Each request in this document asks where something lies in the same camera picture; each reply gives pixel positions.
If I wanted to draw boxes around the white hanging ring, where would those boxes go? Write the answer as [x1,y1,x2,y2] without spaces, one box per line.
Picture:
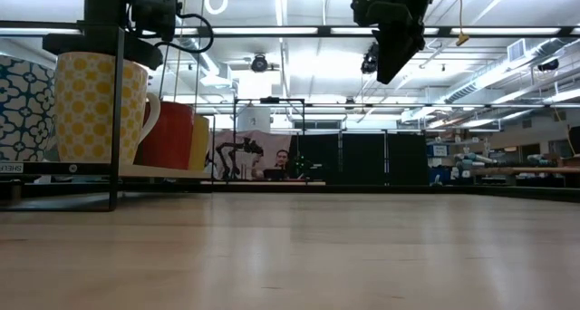
[203,0,229,15]

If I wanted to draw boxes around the white cylinder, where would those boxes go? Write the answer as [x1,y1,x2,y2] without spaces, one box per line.
[237,106,272,133]

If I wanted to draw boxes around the black ceiling device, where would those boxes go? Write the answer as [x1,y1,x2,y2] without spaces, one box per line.
[536,58,561,73]

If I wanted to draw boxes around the black rig camera with cable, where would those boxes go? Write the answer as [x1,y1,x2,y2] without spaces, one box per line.
[361,41,380,75]

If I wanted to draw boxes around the wooden background table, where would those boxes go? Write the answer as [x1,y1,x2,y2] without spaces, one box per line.
[470,164,580,176]

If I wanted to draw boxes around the black partition panels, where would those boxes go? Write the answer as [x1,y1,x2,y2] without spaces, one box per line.
[289,129,430,187]

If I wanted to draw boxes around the white mug blue pattern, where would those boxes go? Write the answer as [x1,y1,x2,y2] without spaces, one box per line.
[0,54,55,162]

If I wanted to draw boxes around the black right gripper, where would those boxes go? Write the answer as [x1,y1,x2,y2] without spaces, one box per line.
[350,0,437,86]

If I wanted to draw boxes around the mustard yellow mug white handle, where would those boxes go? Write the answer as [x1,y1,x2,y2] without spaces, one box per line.
[188,114,211,171]

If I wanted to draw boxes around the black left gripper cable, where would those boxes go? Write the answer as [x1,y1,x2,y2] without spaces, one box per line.
[153,12,216,55]

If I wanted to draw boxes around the pink cloth screen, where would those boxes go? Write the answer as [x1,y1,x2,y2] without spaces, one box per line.
[212,129,294,182]

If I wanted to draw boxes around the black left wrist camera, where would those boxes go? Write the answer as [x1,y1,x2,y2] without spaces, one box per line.
[130,0,178,30]

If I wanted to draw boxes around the red mug white handle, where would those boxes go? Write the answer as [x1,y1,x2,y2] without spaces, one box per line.
[134,101,195,170]

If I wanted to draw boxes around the round black ceiling camera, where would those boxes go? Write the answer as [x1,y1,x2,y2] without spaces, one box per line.
[249,53,270,73]

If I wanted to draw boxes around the wooden shelf black wire frame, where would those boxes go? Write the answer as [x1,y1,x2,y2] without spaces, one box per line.
[0,21,217,213]

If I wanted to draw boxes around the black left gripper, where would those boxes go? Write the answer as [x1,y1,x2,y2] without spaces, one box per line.
[42,0,164,72]

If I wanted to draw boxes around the blue labelled storage bin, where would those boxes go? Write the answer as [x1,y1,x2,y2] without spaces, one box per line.
[428,141,450,159]

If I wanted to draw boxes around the person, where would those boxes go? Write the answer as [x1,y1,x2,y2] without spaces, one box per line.
[265,149,291,180]

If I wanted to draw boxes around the white ceiling vent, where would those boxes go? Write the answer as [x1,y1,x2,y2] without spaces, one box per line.
[507,38,527,63]

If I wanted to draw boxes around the white mug yellow dots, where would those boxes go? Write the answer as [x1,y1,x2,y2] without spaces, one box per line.
[53,51,161,165]

